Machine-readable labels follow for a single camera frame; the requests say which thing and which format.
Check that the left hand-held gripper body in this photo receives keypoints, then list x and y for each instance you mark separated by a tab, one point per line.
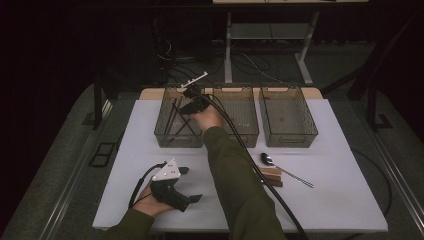
166	193

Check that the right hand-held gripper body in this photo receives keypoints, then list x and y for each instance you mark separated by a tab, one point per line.
191	89

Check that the brown wooden chopstick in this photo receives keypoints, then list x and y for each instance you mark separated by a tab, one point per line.
175	116
183	127

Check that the smoky translucent plastic bin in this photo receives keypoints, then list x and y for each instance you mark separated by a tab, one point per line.
243	113
160	116
286	116

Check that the translucent amber plastic spoon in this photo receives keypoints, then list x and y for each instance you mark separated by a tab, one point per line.
271	170

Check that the metal spoon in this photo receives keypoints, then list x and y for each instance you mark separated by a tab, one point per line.
266	159

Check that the person's right hand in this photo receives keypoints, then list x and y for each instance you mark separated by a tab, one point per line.
210	118

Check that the person's left hand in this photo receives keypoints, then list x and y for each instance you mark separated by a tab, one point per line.
148	205

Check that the black metal stand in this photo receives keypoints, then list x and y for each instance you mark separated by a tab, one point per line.
97	106
371	110

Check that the white metal desk frame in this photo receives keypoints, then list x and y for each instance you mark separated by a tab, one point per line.
228	50

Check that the metal floor rail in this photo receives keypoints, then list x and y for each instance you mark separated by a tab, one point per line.
71	186
400	173

